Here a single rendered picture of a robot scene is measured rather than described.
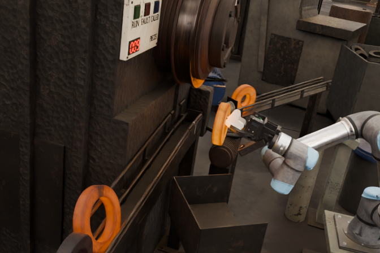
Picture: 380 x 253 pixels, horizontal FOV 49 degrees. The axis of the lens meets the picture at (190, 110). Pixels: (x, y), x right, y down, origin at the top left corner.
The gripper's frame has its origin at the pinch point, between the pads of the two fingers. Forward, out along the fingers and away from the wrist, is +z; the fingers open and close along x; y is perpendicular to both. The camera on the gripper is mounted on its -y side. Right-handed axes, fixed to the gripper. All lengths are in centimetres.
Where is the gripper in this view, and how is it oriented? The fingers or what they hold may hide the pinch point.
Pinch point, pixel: (222, 118)
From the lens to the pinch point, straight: 151.0
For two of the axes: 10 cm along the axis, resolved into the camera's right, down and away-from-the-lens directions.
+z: -8.8, -4.7, 1.1
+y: 3.8, -8.2, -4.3
